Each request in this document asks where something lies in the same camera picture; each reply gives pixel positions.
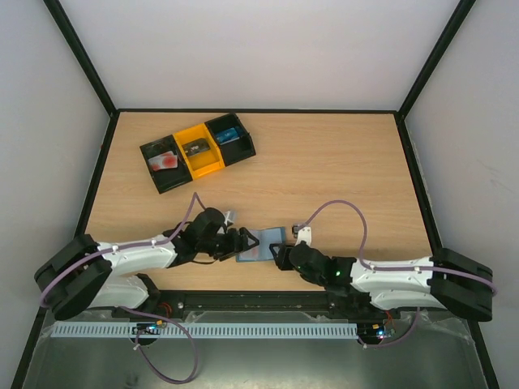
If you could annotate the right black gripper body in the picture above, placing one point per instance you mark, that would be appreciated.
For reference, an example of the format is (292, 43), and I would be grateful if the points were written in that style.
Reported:
(285, 256)

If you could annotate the left black bin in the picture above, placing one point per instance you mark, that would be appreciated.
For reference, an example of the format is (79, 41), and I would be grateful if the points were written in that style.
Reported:
(169, 179)

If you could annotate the slotted cable duct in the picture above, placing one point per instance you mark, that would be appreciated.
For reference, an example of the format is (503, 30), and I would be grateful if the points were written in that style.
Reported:
(104, 330)

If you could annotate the teal leather card holder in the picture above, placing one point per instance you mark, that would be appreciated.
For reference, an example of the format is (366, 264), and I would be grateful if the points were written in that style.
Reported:
(266, 237)

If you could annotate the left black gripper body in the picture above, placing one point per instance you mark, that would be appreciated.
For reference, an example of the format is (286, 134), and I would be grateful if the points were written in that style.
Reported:
(220, 249)

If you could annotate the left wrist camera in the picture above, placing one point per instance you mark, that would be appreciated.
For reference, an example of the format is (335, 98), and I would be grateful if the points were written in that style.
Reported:
(230, 218)

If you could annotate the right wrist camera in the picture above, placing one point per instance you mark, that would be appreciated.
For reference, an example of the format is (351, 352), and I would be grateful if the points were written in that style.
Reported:
(302, 234)

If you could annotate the black bin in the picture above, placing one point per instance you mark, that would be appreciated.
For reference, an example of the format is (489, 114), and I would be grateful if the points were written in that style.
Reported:
(238, 150)
(169, 179)

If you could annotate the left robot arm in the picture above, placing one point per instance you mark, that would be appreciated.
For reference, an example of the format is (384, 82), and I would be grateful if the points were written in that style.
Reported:
(89, 275)

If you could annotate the brown VIP card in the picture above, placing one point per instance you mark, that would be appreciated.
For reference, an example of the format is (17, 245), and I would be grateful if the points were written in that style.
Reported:
(195, 147)

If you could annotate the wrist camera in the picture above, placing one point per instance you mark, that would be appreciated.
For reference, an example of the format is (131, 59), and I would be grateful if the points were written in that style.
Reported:
(302, 234)
(230, 218)

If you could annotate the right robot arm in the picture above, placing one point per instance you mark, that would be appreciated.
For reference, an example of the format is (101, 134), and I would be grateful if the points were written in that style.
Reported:
(445, 281)

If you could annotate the blue card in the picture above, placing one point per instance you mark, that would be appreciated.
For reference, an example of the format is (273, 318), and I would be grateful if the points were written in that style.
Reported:
(228, 135)

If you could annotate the yellow bin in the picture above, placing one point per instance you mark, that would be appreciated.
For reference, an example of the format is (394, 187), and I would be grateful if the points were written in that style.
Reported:
(205, 163)

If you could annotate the right black bin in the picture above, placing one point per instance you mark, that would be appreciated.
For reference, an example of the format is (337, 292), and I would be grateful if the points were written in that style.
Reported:
(238, 150)

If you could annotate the white red-dot card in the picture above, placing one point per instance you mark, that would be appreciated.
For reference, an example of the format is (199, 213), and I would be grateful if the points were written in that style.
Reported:
(163, 161)
(251, 255)

